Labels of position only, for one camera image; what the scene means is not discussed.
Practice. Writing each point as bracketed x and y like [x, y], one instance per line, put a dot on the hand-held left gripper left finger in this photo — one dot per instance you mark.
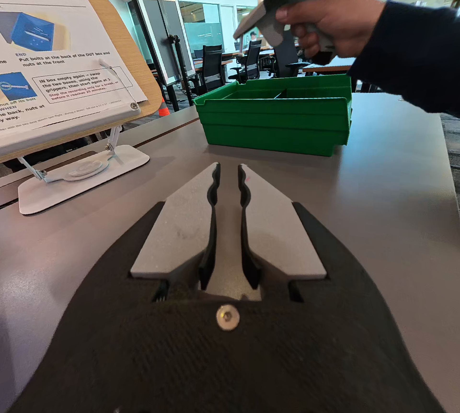
[176, 236]

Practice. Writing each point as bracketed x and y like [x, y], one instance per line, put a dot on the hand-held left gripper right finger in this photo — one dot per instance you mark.
[284, 236]

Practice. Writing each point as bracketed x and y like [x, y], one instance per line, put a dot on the green plastic bin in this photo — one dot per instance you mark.
[269, 132]

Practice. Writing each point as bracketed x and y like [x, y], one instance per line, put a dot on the person's right forearm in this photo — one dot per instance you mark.
[417, 57]

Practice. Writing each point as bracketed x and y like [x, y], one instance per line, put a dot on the person's right hand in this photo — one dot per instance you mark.
[345, 14]

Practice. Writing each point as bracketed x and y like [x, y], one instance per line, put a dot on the black office chair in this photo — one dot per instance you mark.
[285, 57]
[212, 60]
[251, 60]

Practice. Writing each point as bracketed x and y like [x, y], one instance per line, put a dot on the wooden top office desk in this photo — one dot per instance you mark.
[323, 68]

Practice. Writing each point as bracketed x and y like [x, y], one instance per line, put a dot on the wooden document stand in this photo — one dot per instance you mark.
[107, 165]

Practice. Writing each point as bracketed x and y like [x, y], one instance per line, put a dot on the grey panel on stand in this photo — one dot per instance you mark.
[151, 32]

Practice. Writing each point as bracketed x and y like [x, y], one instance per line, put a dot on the orange traffic cone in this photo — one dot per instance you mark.
[163, 109]

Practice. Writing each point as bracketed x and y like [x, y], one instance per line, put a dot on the printed instruction sheet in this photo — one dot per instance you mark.
[54, 42]

